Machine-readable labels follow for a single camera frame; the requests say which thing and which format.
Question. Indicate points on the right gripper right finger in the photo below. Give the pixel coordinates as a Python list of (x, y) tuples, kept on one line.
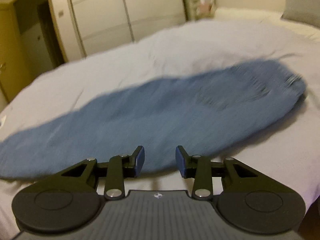
[(242, 196)]

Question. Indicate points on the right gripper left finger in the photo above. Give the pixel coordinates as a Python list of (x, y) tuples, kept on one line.
[(73, 197)]

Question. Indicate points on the blue denim jeans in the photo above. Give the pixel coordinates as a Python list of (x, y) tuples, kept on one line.
[(204, 113)]

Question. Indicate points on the lavender duvet cover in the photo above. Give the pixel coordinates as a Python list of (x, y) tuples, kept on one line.
[(288, 152)]

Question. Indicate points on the wooden door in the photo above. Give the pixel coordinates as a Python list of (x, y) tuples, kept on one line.
[(29, 44)]

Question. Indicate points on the white wardrobe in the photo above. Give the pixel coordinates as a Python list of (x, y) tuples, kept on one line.
[(86, 27)]

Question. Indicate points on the grey woven cushion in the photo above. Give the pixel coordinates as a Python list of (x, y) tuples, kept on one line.
[(304, 11)]

